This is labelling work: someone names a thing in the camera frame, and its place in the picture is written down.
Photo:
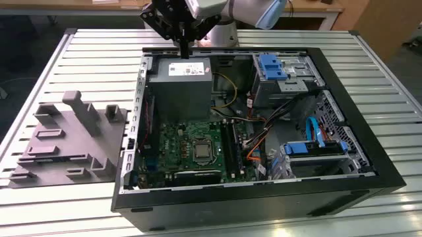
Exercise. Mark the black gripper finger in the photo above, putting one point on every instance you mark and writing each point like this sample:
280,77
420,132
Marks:
158,23
206,27

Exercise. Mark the dark RAM stick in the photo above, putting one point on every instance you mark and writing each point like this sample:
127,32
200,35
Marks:
53,160
240,148

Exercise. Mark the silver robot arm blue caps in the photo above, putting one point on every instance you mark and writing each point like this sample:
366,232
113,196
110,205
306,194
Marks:
244,10

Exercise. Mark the blue plastic drive bay latch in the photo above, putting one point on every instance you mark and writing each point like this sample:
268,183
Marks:
272,69

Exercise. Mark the wooden desk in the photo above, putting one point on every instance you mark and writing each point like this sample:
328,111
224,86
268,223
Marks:
66,7
317,11

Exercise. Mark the grey power supply unit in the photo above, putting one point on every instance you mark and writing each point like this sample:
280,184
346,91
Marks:
178,98

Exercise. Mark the grey metal drive cage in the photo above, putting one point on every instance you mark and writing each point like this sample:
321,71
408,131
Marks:
290,86

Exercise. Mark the green Dell motherboard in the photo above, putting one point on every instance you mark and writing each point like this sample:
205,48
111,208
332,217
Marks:
172,138

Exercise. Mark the CPU socket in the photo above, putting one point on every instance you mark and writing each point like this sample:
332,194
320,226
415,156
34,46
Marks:
202,141

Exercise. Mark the silver CPU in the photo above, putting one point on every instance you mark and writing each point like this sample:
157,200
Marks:
204,151

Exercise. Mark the brown wooden cabinet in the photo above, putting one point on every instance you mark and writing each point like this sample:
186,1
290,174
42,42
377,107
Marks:
380,24

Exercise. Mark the hard disk in blue carrier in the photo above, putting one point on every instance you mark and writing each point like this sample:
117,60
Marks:
297,148

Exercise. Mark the grey parts rack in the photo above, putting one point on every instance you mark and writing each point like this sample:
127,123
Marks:
66,145

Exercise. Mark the metal disk bay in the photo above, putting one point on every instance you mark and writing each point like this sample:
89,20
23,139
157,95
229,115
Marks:
317,160

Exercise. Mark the black PC case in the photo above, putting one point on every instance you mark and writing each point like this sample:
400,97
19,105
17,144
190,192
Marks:
230,209

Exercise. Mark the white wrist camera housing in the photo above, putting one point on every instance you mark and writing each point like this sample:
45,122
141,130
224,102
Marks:
208,8

